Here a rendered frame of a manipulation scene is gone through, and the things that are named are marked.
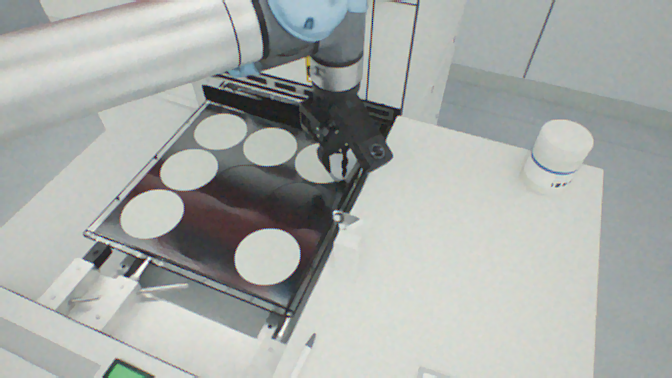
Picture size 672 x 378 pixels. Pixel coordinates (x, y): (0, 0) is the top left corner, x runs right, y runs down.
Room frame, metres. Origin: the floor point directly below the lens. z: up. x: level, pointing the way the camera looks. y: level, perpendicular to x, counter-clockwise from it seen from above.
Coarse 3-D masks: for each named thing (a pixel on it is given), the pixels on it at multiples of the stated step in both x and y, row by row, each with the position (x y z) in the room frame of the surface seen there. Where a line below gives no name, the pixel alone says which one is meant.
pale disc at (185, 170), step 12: (180, 156) 0.60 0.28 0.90; (192, 156) 0.60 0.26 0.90; (204, 156) 0.60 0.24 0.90; (168, 168) 0.57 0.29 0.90; (180, 168) 0.57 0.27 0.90; (192, 168) 0.57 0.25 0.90; (204, 168) 0.57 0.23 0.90; (216, 168) 0.56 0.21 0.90; (168, 180) 0.54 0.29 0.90; (180, 180) 0.54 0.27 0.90; (192, 180) 0.54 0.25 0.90; (204, 180) 0.54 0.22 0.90
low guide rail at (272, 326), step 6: (354, 174) 0.60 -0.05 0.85; (348, 186) 0.57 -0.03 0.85; (342, 198) 0.54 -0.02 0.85; (336, 210) 0.51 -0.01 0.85; (324, 234) 0.46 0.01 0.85; (312, 258) 0.41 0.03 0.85; (270, 312) 0.31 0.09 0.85; (270, 318) 0.30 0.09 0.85; (276, 318) 0.30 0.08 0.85; (282, 318) 0.30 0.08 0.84; (264, 324) 0.29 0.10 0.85; (270, 324) 0.29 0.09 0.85; (276, 324) 0.29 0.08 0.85; (264, 330) 0.28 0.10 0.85; (270, 330) 0.28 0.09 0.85; (276, 330) 0.29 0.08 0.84; (258, 336) 0.27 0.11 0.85; (270, 336) 0.27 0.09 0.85
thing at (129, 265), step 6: (126, 258) 0.41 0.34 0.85; (132, 258) 0.41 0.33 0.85; (120, 264) 0.40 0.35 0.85; (126, 264) 0.40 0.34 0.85; (132, 264) 0.40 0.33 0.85; (138, 264) 0.40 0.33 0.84; (114, 270) 0.38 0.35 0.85; (120, 270) 0.38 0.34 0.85; (126, 270) 0.38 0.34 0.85; (132, 270) 0.39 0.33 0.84; (114, 276) 0.37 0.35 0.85; (126, 276) 0.38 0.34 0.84
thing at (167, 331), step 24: (96, 288) 0.34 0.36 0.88; (72, 312) 0.30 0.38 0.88; (144, 312) 0.30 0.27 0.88; (168, 312) 0.30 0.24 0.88; (192, 312) 0.30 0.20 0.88; (120, 336) 0.26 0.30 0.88; (144, 336) 0.26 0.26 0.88; (168, 336) 0.26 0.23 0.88; (192, 336) 0.26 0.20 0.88; (216, 336) 0.26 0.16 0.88; (240, 336) 0.26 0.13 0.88; (168, 360) 0.23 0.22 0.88; (192, 360) 0.23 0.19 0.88; (216, 360) 0.23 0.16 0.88; (240, 360) 0.23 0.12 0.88
